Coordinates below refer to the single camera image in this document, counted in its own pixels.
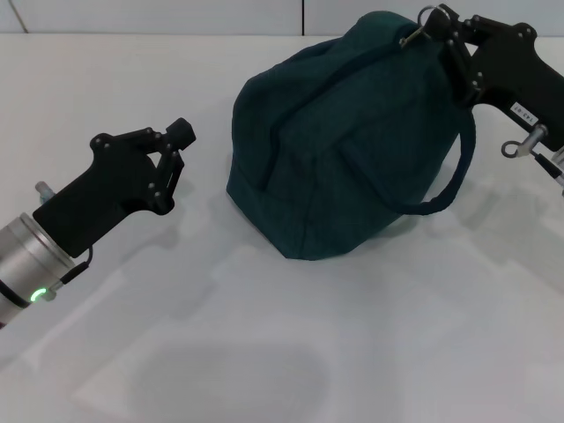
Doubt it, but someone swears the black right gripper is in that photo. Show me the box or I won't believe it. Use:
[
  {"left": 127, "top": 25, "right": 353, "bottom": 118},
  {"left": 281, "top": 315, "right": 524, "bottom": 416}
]
[{"left": 426, "top": 6, "right": 564, "bottom": 152}]

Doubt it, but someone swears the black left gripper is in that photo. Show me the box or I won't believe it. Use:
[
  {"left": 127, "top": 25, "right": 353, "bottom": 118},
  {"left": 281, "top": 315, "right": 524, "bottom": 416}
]
[{"left": 32, "top": 116, "right": 198, "bottom": 260}]

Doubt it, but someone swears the metal zipper pull ring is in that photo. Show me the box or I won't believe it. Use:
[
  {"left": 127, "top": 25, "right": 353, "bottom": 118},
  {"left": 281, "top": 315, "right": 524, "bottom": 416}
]
[{"left": 398, "top": 4, "right": 450, "bottom": 48}]

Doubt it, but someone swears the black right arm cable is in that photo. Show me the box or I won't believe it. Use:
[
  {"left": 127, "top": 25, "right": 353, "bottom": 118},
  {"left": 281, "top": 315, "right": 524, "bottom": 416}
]
[{"left": 501, "top": 124, "right": 564, "bottom": 197}]

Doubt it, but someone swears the dark blue insulated lunch bag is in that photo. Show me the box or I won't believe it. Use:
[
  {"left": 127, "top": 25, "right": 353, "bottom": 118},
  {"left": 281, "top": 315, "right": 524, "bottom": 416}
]
[{"left": 225, "top": 11, "right": 479, "bottom": 262}]

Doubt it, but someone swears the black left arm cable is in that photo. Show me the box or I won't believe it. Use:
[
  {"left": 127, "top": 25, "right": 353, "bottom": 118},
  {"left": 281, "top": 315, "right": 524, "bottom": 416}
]
[{"left": 46, "top": 246, "right": 94, "bottom": 303}]

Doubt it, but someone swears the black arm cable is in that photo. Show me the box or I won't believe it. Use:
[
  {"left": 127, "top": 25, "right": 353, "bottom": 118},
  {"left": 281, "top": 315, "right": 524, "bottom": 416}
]
[
  {"left": 46, "top": 246, "right": 94, "bottom": 303},
  {"left": 501, "top": 124, "right": 564, "bottom": 197}
]

